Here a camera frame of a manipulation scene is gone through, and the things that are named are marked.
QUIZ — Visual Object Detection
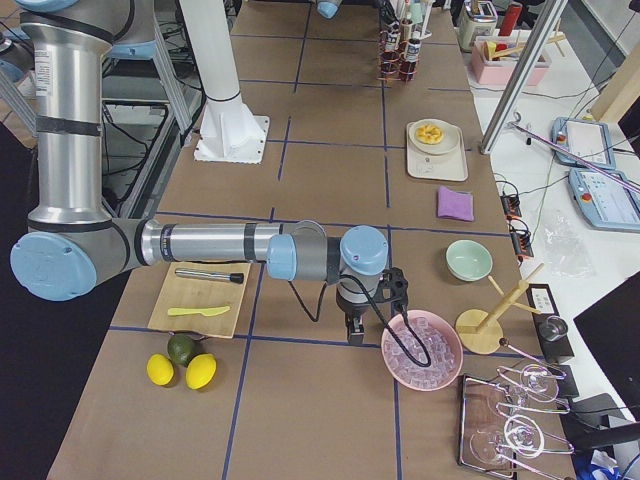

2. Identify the mint green bowl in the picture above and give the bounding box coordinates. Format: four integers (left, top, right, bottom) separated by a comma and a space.
445, 239, 493, 282

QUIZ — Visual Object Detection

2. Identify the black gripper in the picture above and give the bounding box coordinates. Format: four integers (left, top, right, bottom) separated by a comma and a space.
340, 302, 367, 345

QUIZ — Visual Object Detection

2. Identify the copper wire bottle rack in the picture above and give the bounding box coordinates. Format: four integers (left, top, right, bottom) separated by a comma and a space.
379, 28, 422, 83

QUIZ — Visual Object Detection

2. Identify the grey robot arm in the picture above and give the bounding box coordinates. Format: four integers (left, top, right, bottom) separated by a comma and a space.
316, 0, 343, 20
10, 1, 388, 345

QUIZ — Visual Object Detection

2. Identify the yellow lemon right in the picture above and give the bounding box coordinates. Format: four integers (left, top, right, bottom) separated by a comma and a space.
186, 353, 217, 390

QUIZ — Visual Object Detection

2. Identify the purple folded cloth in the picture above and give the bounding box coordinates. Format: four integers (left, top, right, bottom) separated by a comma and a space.
436, 186, 474, 222

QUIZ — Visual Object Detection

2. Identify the black scale with cup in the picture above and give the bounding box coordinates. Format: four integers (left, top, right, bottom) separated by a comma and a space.
527, 284, 574, 363

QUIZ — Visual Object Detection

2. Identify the steel muddler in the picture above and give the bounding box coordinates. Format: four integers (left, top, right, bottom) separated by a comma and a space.
175, 268, 245, 285

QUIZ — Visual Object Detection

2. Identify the dark tea bottle lower left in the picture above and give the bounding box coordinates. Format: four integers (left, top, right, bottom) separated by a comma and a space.
399, 34, 421, 82

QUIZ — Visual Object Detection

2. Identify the green avocado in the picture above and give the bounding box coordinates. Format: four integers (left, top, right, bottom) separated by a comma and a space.
167, 333, 197, 367

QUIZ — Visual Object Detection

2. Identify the pink bowl of ice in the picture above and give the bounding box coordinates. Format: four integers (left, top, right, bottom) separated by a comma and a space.
381, 310, 463, 392

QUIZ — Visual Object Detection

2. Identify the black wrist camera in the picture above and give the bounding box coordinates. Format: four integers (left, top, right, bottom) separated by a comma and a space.
376, 267, 409, 311

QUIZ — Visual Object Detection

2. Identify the glass rack tray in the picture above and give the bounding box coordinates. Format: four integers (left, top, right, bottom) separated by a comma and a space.
457, 362, 575, 479

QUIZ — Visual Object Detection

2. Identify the dark tea bottle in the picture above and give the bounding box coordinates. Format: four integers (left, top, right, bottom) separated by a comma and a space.
379, 27, 399, 78
399, 34, 421, 82

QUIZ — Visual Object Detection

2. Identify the glazed ring donut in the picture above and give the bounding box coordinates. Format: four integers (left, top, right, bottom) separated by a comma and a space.
415, 124, 444, 145

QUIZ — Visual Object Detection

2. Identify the cream rectangular tray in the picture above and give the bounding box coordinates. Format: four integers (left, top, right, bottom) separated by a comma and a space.
406, 126, 468, 182

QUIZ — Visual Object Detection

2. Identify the dark tea bottle top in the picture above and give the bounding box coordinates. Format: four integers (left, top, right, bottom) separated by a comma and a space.
379, 27, 399, 78

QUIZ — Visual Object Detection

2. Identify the lower teach pendant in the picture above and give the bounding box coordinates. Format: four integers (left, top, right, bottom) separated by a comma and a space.
568, 168, 639, 233

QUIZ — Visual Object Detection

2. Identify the yellow plastic knife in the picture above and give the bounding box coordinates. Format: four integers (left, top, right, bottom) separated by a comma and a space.
167, 305, 231, 317

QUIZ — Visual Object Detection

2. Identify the wooden cutting board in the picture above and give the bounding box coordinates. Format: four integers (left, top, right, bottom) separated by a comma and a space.
148, 262, 251, 338

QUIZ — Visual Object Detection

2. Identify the teach pendant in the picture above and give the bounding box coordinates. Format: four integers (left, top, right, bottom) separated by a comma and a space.
568, 168, 639, 233
551, 117, 616, 170

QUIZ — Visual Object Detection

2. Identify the wooden mug tree stand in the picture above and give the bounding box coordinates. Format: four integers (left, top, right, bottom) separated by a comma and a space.
455, 263, 544, 355

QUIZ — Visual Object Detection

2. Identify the cream round plate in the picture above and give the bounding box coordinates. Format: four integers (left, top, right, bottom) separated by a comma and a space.
407, 119, 461, 155

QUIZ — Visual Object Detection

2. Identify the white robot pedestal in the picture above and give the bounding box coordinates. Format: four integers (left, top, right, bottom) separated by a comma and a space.
180, 0, 270, 164

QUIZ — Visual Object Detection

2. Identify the upper teach pendant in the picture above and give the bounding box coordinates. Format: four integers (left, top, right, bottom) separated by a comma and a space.
551, 117, 616, 170

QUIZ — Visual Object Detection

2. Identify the yellow lemon left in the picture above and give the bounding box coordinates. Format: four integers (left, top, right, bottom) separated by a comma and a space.
146, 353, 175, 386

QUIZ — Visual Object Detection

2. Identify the pink storage box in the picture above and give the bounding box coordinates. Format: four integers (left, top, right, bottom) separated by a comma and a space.
471, 40, 551, 86

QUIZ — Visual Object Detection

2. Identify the yellow lemon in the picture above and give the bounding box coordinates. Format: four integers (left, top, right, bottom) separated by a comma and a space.
186, 353, 217, 390
146, 353, 175, 386

